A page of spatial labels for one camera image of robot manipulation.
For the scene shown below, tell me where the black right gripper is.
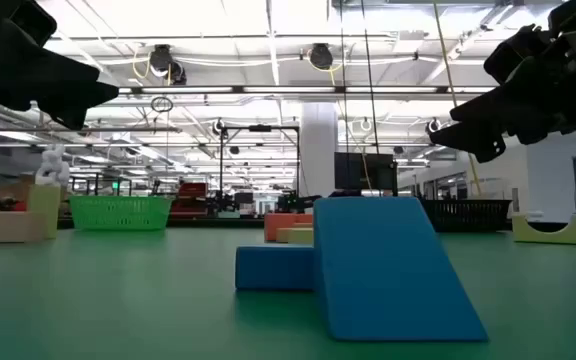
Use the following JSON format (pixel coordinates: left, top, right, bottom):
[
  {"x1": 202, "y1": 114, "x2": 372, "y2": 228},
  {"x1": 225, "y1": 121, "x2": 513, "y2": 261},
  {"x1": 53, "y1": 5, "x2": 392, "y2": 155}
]
[{"x1": 427, "y1": 0, "x2": 576, "y2": 164}]

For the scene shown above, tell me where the red cube block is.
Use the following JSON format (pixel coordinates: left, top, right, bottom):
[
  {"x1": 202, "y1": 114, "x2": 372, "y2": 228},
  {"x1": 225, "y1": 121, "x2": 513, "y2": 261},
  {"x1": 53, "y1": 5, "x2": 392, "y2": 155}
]
[{"x1": 263, "y1": 212, "x2": 295, "y2": 244}]

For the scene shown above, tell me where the blue rectangular block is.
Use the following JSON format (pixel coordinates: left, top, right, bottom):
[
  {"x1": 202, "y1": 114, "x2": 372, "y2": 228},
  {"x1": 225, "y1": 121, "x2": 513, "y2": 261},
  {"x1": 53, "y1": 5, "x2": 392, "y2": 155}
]
[{"x1": 234, "y1": 244, "x2": 316, "y2": 292}]

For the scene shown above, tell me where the white robot figure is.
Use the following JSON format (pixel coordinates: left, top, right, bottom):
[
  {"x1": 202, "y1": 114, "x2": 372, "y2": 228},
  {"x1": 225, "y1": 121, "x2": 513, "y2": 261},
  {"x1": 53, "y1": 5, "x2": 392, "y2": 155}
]
[{"x1": 34, "y1": 144, "x2": 71, "y2": 188}]

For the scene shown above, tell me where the black plastic basket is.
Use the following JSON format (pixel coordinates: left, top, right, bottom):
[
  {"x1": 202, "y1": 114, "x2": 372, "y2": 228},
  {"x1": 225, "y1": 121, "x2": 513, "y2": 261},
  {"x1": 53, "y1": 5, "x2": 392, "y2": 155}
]
[{"x1": 419, "y1": 198, "x2": 513, "y2": 233}]

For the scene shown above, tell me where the yellow arch block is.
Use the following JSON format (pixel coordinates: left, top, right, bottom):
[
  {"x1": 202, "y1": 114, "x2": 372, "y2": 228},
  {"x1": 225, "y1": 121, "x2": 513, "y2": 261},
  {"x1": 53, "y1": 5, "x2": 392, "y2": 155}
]
[{"x1": 511, "y1": 212, "x2": 576, "y2": 247}]

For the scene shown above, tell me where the cardboard box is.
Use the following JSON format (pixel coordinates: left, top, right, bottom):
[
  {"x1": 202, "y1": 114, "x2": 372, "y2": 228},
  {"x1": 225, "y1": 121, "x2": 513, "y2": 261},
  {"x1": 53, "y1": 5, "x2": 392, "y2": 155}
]
[{"x1": 0, "y1": 173, "x2": 37, "y2": 204}]

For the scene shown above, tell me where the black computer monitor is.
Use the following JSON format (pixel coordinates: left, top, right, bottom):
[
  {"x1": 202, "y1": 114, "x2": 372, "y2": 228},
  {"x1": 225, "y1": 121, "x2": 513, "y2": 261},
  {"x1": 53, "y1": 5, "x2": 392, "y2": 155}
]
[{"x1": 333, "y1": 151, "x2": 399, "y2": 197}]

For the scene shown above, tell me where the tall yellow-green block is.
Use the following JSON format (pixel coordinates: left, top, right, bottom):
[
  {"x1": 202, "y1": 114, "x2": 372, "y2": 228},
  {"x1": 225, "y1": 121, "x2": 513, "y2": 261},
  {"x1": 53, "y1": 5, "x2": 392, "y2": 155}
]
[{"x1": 26, "y1": 184, "x2": 62, "y2": 240}]

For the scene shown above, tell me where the green plastic basket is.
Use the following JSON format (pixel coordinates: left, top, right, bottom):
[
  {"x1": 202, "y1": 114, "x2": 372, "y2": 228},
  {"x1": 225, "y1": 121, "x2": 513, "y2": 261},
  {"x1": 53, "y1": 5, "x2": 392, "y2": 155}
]
[{"x1": 68, "y1": 194, "x2": 175, "y2": 232}]

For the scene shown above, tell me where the white building pillar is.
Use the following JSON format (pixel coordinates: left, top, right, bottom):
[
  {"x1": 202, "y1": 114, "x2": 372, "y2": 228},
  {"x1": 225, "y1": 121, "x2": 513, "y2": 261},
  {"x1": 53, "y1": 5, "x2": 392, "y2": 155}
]
[{"x1": 299, "y1": 102, "x2": 340, "y2": 199}]

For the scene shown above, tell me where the red tool cabinet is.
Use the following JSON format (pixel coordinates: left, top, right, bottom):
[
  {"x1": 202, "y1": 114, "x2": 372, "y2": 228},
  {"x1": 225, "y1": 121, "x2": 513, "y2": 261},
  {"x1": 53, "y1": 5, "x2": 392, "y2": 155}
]
[{"x1": 169, "y1": 181, "x2": 210, "y2": 219}]

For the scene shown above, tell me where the blue wedge block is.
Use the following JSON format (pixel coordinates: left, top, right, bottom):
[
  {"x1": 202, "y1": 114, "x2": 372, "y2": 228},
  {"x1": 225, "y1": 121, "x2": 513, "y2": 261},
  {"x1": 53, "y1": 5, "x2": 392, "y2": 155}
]
[{"x1": 312, "y1": 196, "x2": 490, "y2": 343}]

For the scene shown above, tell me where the ceiling light strip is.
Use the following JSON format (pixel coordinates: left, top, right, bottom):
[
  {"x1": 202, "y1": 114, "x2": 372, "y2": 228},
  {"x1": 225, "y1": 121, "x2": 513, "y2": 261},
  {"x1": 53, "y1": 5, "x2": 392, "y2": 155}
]
[{"x1": 117, "y1": 85, "x2": 495, "y2": 96}]

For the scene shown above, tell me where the yellow cube block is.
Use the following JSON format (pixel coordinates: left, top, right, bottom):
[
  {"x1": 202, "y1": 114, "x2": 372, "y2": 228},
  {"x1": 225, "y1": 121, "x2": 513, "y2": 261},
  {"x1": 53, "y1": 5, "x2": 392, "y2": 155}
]
[{"x1": 287, "y1": 227, "x2": 315, "y2": 246}]

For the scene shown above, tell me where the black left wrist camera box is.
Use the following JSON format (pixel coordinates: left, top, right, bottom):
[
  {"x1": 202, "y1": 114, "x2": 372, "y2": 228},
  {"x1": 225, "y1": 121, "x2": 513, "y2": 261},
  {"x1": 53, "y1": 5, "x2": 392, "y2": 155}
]
[{"x1": 10, "y1": 0, "x2": 58, "y2": 49}]

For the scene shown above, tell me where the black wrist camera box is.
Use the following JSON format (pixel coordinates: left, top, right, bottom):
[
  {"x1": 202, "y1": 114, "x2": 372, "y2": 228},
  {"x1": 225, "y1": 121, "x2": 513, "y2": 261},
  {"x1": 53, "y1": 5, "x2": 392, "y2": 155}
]
[
  {"x1": 10, "y1": 0, "x2": 58, "y2": 49},
  {"x1": 483, "y1": 23, "x2": 552, "y2": 85}
]

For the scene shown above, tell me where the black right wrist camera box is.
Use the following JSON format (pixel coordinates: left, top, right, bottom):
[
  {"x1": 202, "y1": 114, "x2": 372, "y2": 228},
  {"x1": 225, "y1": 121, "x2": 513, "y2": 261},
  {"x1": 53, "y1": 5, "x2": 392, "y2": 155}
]
[{"x1": 483, "y1": 23, "x2": 552, "y2": 85}]

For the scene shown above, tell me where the hanging black cable ring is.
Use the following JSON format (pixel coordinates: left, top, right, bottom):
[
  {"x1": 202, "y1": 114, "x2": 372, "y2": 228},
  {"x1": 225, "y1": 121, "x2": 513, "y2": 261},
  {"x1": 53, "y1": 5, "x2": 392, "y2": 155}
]
[{"x1": 149, "y1": 95, "x2": 175, "y2": 114}]

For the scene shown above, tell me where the yellow hanging cable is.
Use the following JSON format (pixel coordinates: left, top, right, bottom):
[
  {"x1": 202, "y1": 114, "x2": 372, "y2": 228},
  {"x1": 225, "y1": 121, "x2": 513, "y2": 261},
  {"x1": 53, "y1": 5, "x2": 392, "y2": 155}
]
[{"x1": 431, "y1": 0, "x2": 484, "y2": 197}]

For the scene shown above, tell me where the black ceiling cable reel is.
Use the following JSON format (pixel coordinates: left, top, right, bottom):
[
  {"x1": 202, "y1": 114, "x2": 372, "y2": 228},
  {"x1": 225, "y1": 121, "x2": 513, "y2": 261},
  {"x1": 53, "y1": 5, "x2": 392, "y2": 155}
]
[
  {"x1": 307, "y1": 42, "x2": 335, "y2": 72},
  {"x1": 147, "y1": 43, "x2": 188, "y2": 86}
]

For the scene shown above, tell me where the black hanging cable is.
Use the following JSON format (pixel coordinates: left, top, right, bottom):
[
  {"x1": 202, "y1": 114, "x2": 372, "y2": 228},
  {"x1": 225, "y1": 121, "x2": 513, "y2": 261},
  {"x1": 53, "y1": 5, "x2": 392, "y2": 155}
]
[
  {"x1": 338, "y1": 0, "x2": 350, "y2": 154},
  {"x1": 360, "y1": 0, "x2": 381, "y2": 155}
]

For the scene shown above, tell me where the black gantry frame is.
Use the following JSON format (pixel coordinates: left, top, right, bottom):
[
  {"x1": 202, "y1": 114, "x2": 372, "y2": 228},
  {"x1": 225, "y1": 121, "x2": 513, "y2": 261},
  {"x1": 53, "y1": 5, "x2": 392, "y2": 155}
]
[{"x1": 218, "y1": 124, "x2": 301, "y2": 201}]

